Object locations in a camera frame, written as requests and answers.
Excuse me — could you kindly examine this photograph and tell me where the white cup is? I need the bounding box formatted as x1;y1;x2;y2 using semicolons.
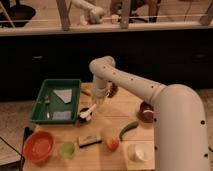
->
127;143;154;162

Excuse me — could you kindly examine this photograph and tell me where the orange toy fruit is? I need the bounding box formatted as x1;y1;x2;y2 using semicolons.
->
106;137;119;151

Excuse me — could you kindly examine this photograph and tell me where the grey rectangular sponge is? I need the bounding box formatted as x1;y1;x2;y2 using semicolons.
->
53;111;71;120

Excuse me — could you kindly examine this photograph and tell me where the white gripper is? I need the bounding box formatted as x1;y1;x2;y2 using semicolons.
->
92;78;108;102

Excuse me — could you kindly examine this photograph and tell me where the dark purple bowl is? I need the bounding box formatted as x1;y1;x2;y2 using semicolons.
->
137;102;154;123

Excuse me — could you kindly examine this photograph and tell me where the small metal utensil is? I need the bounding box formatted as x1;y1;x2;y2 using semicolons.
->
42;96;50;120

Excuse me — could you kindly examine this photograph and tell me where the orange plastic bowl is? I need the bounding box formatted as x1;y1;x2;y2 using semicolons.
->
23;131;54;164

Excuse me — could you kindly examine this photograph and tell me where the yellow toy object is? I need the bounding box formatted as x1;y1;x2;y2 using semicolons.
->
81;89;91;96

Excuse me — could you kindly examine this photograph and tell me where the green chili pepper toy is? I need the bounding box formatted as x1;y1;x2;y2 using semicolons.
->
119;121;139;141

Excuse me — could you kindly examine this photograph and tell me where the brown toy object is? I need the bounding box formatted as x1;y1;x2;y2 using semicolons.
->
108;83;118;98

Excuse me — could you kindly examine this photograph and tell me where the green plastic tray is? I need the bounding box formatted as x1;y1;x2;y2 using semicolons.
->
30;79;81;124

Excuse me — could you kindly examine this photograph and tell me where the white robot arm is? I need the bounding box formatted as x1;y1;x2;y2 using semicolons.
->
89;56;211;171

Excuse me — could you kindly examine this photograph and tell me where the green plastic cup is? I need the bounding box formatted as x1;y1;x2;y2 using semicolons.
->
59;142;75;159

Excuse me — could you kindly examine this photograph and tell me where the grey triangular cloth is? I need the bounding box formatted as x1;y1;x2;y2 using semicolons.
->
54;89;72;104

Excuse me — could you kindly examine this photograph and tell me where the white handled dish brush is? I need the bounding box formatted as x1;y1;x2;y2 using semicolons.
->
80;104;97;118

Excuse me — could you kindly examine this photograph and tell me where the small metal cup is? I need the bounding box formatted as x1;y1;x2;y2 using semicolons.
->
78;108;92;124

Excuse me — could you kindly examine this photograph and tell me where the black cable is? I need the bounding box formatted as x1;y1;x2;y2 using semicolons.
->
0;125;36;171

